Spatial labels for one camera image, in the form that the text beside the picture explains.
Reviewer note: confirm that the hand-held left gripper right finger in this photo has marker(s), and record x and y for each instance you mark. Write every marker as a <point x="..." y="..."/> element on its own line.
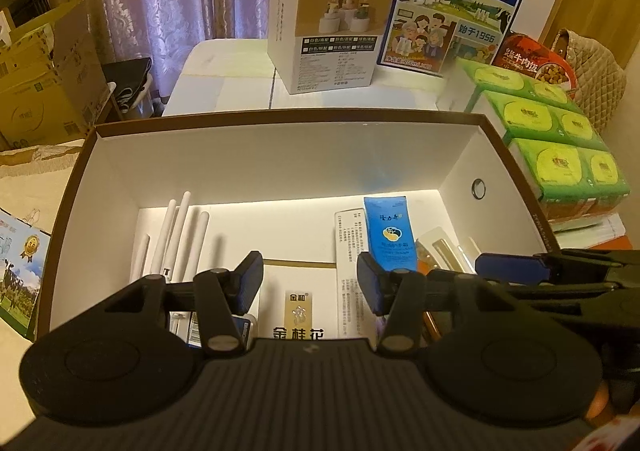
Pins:
<point x="371" y="281"/>

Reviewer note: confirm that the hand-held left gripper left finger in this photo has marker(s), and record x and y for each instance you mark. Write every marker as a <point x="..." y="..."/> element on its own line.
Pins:
<point x="250" y="281"/>

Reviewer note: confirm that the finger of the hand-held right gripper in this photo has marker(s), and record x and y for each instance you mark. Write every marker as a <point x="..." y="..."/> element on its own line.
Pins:
<point x="505" y="265"/>
<point x="550" y="292"/>

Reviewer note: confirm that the white ointment box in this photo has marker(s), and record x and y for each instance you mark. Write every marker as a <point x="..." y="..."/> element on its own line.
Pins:
<point x="347" y="271"/>

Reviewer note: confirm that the blue dental floss box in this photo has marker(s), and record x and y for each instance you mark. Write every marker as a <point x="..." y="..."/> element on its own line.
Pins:
<point x="245" y="327"/>

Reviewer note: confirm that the blue sachet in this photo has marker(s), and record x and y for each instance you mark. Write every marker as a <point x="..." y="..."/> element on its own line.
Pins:
<point x="390" y="236"/>

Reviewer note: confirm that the white router with antennas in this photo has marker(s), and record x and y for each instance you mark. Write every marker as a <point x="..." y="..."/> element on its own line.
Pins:
<point x="184" y="231"/>

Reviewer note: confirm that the brown cardboard box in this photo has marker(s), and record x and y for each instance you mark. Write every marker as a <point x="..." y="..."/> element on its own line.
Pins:
<point x="275" y="156"/>

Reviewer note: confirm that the white gold printed box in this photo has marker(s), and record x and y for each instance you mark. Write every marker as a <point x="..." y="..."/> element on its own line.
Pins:
<point x="300" y="301"/>

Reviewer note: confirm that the green tissue multipack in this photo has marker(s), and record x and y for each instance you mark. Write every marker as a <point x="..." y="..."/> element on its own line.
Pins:
<point x="550" y="131"/>

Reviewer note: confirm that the red instant rice bowl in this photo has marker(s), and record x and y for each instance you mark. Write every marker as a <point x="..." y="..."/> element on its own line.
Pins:
<point x="540" y="63"/>

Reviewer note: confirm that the white tablecloth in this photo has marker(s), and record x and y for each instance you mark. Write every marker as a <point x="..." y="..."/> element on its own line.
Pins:
<point x="225" y="76"/>

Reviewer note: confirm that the beige quilted bag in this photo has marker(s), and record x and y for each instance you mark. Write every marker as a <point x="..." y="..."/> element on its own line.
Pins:
<point x="595" y="66"/>

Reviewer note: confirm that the blue printed carton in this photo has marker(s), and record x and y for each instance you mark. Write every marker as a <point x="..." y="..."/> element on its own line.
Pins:
<point x="20" y="276"/>

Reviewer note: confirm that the beige lace cloth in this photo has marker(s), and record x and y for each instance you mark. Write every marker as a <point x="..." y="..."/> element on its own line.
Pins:
<point x="30" y="171"/>

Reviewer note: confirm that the white humidifier box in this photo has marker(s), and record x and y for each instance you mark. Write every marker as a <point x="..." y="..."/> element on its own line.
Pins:
<point x="330" y="21"/>

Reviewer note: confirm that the blue milk carton box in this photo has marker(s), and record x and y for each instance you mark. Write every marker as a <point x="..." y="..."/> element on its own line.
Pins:
<point x="450" y="6"/>

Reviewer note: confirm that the yellow cardboard boxes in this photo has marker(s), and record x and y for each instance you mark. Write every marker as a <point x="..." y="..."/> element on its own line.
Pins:
<point x="45" y="81"/>

